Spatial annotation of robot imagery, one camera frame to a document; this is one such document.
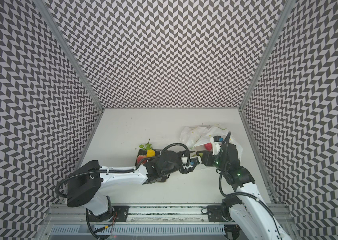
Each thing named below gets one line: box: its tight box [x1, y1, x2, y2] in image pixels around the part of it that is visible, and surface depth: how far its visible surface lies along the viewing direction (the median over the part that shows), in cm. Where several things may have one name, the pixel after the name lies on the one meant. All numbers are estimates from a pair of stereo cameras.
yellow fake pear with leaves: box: [138, 138, 156, 158], surface depth 91 cm
